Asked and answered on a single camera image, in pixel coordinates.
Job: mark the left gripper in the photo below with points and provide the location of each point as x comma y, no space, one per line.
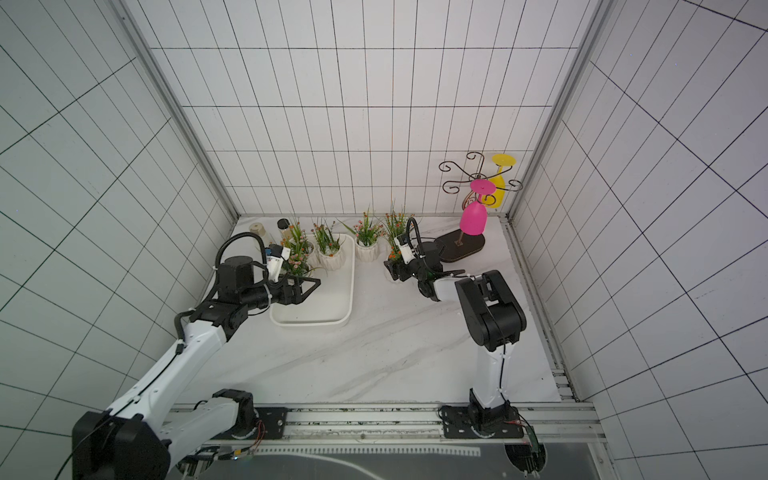
297,297

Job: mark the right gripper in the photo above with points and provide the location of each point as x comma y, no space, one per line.
407,271

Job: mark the white storage tray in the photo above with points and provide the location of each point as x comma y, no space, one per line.
331,303

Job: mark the potted gypsophila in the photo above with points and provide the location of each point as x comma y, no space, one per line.
395,224
329,246
300,249
366,231

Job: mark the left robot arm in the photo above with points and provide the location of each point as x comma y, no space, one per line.
133,438

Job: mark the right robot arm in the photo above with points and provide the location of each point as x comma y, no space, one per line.
494,320

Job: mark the black cap spice bottle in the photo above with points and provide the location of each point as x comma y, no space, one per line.
284,227

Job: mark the beige cap white bottle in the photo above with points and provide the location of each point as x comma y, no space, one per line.
258,228

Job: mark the magenta wine glass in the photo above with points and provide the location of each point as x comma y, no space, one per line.
475,212

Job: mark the yellow wine glass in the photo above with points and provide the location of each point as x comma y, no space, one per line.
504,163

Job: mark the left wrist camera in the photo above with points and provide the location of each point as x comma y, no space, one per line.
276,255

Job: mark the black wire glass rack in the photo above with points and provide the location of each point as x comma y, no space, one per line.
455,245

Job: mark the aluminium mounting rail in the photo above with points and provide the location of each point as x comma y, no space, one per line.
366,423

